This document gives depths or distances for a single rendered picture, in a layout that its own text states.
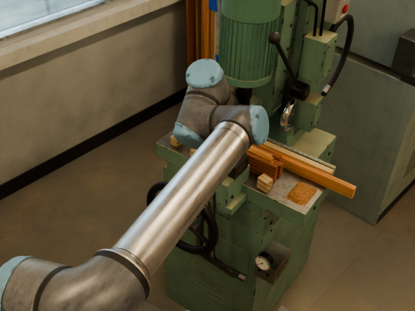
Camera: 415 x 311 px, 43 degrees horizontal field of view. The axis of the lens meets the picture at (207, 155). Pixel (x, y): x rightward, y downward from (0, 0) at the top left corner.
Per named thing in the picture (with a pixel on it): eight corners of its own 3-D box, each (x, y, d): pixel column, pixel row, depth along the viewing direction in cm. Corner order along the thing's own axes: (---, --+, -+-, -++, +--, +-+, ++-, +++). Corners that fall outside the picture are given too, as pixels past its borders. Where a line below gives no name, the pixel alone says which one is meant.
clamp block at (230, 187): (190, 189, 175) (190, 168, 170) (213, 168, 184) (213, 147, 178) (227, 208, 169) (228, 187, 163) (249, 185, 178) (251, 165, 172)
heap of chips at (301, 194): (284, 197, 169) (285, 194, 168) (299, 181, 176) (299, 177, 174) (304, 207, 166) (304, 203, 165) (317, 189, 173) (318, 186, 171)
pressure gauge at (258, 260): (252, 268, 183) (254, 253, 178) (258, 261, 185) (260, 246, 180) (268, 277, 180) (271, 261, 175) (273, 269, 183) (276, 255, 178)
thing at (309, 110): (287, 124, 190) (291, 95, 183) (296, 115, 195) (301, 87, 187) (310, 133, 186) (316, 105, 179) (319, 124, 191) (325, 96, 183)
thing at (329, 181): (201, 131, 195) (201, 122, 193) (204, 128, 197) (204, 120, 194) (351, 199, 170) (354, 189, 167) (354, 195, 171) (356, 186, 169)
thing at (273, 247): (252, 274, 190) (254, 260, 184) (270, 253, 198) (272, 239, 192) (273, 286, 186) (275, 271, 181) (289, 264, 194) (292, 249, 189)
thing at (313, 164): (184, 120, 200) (184, 109, 197) (188, 117, 202) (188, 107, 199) (328, 184, 175) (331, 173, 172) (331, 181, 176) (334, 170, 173)
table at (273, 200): (138, 168, 187) (137, 155, 183) (189, 128, 207) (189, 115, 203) (289, 246, 161) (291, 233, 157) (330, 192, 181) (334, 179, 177)
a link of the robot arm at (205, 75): (178, 86, 129) (189, 52, 132) (192, 110, 140) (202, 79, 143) (213, 90, 126) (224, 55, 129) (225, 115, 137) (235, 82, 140)
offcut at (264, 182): (256, 186, 173) (257, 177, 170) (262, 182, 175) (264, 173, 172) (265, 193, 171) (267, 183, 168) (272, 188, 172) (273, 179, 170)
